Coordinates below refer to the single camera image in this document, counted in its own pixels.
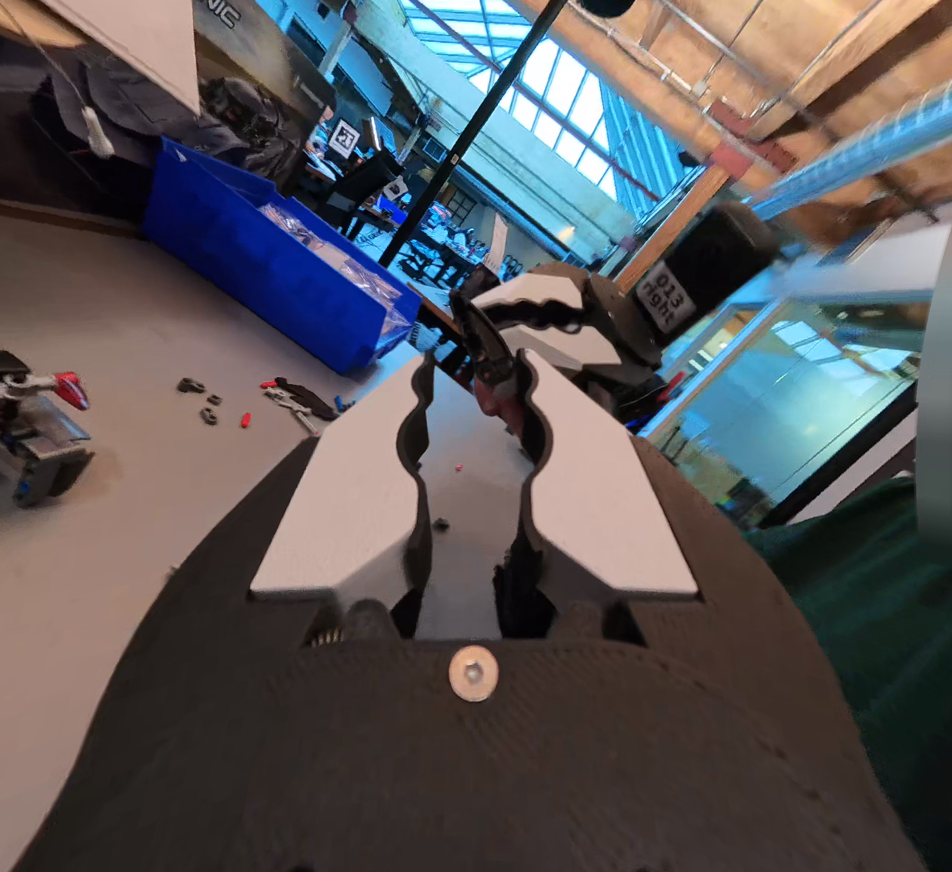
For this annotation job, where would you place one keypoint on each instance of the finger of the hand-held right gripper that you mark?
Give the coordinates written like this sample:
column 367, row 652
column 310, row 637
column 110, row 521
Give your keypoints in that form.
column 576, row 365
column 543, row 290

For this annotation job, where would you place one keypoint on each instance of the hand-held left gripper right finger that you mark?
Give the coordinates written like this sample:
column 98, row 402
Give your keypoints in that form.
column 617, row 515

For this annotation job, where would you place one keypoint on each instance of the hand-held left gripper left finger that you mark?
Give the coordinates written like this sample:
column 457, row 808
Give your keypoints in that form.
column 335, row 515

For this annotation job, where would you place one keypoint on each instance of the black lego beam assembly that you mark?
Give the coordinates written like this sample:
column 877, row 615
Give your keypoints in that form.
column 483, row 348

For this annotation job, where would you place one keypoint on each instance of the light grey lego rod assembly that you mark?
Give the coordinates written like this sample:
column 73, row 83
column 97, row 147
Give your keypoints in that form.
column 294, row 407

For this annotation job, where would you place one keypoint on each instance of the black lego wing panel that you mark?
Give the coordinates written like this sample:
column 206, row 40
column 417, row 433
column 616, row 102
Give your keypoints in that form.
column 305, row 396

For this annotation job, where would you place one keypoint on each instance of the dark grey lego connector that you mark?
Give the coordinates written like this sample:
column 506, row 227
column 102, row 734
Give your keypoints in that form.
column 209, row 417

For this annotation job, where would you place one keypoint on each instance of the dark grey lego beam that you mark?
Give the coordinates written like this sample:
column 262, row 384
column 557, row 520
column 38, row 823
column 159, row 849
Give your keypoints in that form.
column 190, row 386

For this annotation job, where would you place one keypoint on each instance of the large lego vehicle model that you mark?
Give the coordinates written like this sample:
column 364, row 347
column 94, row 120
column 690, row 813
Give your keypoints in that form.
column 44, row 433

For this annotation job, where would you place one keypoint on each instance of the white standing sign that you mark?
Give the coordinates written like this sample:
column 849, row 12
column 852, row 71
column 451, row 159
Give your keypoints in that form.
column 497, row 240

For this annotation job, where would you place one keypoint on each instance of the black pole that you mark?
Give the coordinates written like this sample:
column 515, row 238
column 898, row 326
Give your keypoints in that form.
column 480, row 121

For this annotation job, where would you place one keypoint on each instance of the clear plastic bags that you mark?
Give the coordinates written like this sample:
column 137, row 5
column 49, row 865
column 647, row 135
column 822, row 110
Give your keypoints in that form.
column 357, row 277

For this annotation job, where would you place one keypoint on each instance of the black office chair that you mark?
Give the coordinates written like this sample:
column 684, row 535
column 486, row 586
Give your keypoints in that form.
column 364, row 180

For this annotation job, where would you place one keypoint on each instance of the small framed marker tag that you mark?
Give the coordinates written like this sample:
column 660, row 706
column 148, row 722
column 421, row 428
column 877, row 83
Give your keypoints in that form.
column 345, row 139

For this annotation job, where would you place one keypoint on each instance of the blue plastic bin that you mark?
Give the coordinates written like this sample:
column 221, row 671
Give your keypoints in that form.
column 245, row 270

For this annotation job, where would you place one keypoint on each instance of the person's green shirt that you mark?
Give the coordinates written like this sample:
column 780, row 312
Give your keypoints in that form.
column 855, row 626

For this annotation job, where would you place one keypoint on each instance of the large dark printed box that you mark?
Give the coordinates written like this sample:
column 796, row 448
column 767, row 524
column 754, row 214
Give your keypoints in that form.
column 245, row 106

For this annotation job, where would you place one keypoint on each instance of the wooden post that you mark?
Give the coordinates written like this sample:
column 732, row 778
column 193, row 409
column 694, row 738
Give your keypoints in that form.
column 669, row 232

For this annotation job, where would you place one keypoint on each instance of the silver air duct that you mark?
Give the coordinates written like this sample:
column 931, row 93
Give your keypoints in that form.
column 855, row 143

